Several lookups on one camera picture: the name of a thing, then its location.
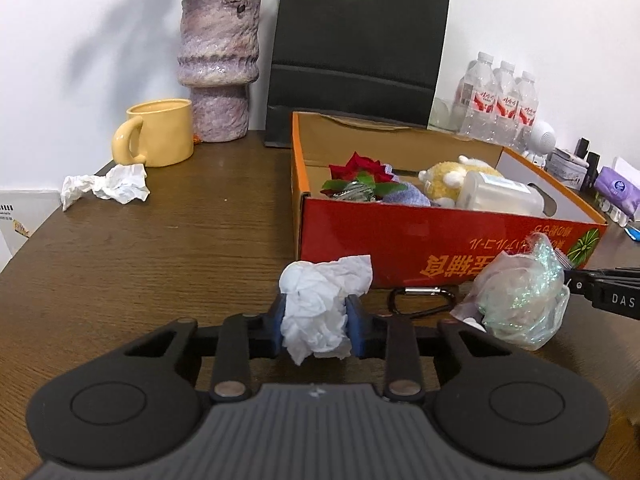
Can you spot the glass cup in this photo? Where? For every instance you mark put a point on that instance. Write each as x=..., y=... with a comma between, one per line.
x=442, y=115

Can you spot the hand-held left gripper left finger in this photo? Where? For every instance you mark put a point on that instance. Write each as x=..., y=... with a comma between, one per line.
x=276, y=322

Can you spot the clear cotton swab container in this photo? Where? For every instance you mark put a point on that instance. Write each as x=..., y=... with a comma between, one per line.
x=500, y=197

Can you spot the red label water bottle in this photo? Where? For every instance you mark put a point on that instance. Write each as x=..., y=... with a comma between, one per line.
x=527, y=115
x=475, y=100
x=504, y=110

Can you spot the yellow mug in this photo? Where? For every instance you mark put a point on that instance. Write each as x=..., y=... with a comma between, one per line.
x=165, y=130

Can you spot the small black box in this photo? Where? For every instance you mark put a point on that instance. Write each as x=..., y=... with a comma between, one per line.
x=581, y=147

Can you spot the purple tissue pack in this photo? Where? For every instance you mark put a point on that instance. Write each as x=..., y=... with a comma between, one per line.
x=620, y=189

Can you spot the clear iridescent plastic bag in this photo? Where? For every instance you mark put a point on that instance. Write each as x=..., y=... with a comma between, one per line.
x=515, y=300

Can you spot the small black bottle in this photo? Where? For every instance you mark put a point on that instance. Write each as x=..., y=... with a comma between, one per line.
x=593, y=166

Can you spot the printed tin box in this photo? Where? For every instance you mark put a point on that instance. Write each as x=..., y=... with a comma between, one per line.
x=565, y=170

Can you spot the red artificial rose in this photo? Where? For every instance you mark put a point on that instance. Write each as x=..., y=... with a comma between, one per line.
x=367, y=167

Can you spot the white printed carton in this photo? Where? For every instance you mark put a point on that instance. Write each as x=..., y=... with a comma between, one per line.
x=22, y=225

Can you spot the white robot figurine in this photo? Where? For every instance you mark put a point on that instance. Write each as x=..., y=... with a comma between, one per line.
x=542, y=137

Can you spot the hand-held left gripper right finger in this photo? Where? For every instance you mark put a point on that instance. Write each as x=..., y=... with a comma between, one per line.
x=356, y=325

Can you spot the purple ceramic vase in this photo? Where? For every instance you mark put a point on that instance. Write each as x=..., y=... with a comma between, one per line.
x=220, y=60

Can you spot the black paper bag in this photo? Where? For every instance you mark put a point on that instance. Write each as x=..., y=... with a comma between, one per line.
x=350, y=50

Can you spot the purple knitted pouch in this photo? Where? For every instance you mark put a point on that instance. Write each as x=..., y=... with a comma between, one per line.
x=407, y=194

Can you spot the red cardboard box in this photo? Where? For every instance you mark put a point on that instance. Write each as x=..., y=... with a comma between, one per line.
x=400, y=240

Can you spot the black carabiner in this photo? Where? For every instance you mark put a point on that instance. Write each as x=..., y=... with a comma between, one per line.
x=422, y=290

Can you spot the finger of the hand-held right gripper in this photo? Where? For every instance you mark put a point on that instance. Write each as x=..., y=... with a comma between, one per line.
x=580, y=282

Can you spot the yellow sheep plush toy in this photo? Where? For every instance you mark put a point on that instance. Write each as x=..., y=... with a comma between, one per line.
x=445, y=180

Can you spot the white tissue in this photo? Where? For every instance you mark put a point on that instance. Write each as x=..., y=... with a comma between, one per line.
x=320, y=305
x=120, y=185

